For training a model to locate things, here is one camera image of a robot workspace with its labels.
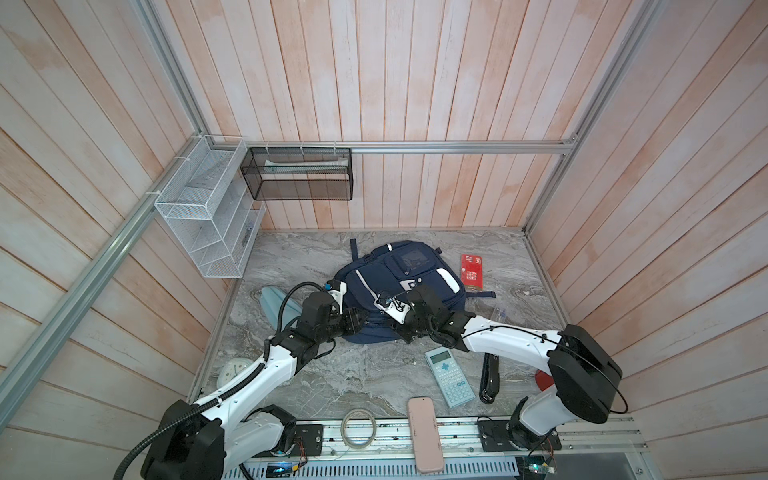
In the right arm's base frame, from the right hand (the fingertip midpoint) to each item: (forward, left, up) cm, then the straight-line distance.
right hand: (387, 313), depth 85 cm
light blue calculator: (-16, -18, -9) cm, 26 cm away
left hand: (-4, +6, +3) cm, 8 cm away
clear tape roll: (-30, +11, -12) cm, 34 cm away
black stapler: (-17, -28, -7) cm, 33 cm away
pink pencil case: (-31, -10, -10) cm, 35 cm away
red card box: (+23, -31, -11) cm, 40 cm away
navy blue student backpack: (+20, -2, -5) cm, 21 cm away
